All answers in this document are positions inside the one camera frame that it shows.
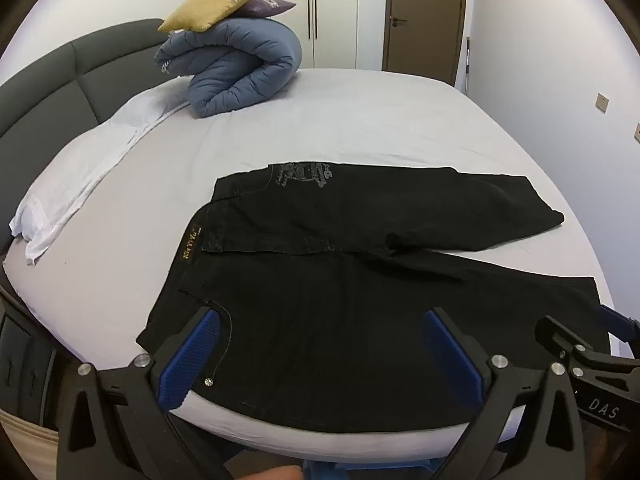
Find white cloth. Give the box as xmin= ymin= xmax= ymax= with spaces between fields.
xmin=9 ymin=91 xmax=193 ymax=266

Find grey upholstered headboard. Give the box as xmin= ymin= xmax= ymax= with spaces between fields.
xmin=0 ymin=18 xmax=193 ymax=256

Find black pants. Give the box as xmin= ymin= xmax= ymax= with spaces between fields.
xmin=136 ymin=162 xmax=613 ymax=436

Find yellow pillow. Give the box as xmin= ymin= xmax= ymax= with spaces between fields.
xmin=158 ymin=0 xmax=277 ymax=33

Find white wardrobe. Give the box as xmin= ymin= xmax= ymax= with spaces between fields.
xmin=205 ymin=0 xmax=388 ymax=71

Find brown door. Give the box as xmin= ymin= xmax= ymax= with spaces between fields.
xmin=382 ymin=0 xmax=468 ymax=86

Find bed with white sheet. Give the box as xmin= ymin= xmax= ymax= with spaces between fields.
xmin=2 ymin=67 xmax=616 ymax=461

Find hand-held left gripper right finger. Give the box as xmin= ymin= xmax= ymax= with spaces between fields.
xmin=422 ymin=306 xmax=586 ymax=480

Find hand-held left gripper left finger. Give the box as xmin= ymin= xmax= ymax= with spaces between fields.
xmin=57 ymin=306 xmax=231 ymax=480

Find rolled blue duvet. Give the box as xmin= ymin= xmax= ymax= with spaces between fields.
xmin=154 ymin=14 xmax=303 ymax=119

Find purple pillow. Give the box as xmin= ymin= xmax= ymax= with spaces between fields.
xmin=240 ymin=0 xmax=297 ymax=18

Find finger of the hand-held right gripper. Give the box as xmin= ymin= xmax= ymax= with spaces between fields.
xmin=534 ymin=315 xmax=608 ymax=376
xmin=599 ymin=304 xmax=640 ymax=358

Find dark nightstand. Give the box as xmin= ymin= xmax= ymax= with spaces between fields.
xmin=0 ymin=290 xmax=66 ymax=431

